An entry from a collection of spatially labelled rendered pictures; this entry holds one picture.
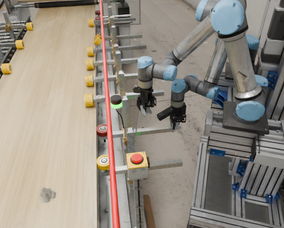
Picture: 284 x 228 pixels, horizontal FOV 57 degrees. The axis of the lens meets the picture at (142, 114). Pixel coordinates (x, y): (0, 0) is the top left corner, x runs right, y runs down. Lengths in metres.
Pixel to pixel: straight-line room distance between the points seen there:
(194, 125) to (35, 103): 1.76
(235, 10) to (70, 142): 1.04
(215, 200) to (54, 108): 1.32
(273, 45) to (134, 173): 0.99
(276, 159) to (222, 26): 0.72
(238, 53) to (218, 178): 1.31
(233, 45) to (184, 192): 1.53
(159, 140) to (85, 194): 1.61
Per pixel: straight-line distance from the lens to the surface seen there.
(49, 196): 1.29
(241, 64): 1.14
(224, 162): 2.35
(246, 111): 1.23
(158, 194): 2.32
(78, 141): 1.50
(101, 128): 1.55
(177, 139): 2.77
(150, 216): 2.12
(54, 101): 1.85
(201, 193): 2.08
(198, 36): 1.26
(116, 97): 1.36
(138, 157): 0.92
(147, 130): 1.57
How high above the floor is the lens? 1.91
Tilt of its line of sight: 38 degrees down
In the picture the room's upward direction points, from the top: 1 degrees counter-clockwise
